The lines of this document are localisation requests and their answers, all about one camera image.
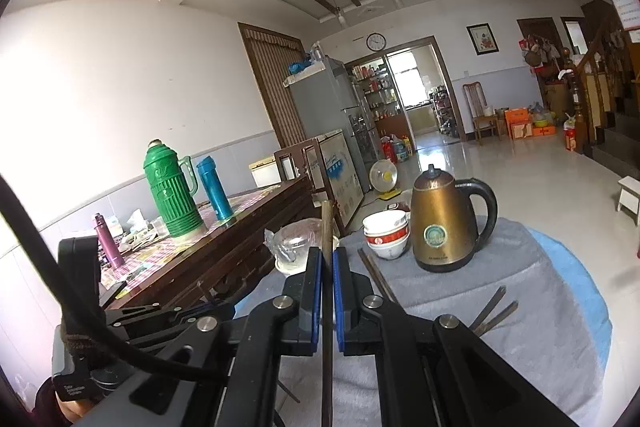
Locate black cable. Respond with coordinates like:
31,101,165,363
0,174,226,383

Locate gold electric kettle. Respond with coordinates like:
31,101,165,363
410,164,499,273

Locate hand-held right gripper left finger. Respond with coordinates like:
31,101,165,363
75,247,322,427

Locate grey refrigerator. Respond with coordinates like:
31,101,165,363
285,57,381,162

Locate green thermos jug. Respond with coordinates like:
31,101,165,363
143,139,205,238

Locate shelf of goods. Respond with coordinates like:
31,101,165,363
350,62,401,138

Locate framed wall picture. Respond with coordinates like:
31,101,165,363
466,23,499,56

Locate orange cardboard boxes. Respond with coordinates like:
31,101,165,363
505,107,556,140

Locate blue thermos bottle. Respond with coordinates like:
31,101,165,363
196,156,236,222

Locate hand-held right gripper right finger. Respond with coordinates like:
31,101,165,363
333,247,581,427

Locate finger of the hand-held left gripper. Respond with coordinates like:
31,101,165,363
102,301,237,344

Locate dark wooden chopstick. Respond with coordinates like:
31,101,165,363
474,301,519,338
357,249,396,304
470,286,507,331
364,252,401,302
321,201,335,427

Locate wooden chair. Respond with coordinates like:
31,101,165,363
462,82,502,142

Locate dark wooden table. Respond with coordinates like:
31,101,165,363
100,174,346,313

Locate grey tablecloth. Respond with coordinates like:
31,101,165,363
235,214,601,427

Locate wooden stair railing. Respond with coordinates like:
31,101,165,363
565,7,640,152

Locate white stool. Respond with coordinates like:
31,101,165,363
616,176,640,228

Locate purple bottle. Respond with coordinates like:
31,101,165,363
94,213,126,269

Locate blue cloth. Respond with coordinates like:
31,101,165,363
525,227,613,388

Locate brown wooden door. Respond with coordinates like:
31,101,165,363
238,23,308,148

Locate small floor fan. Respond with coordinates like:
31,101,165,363
369,158,401,200

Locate patterned table cover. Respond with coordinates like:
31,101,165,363
97,187,296,293

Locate clear plastic bag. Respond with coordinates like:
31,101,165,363
264,217,341,275

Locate red and white bowl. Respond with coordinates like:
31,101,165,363
366,232,411,260
362,209,412,239

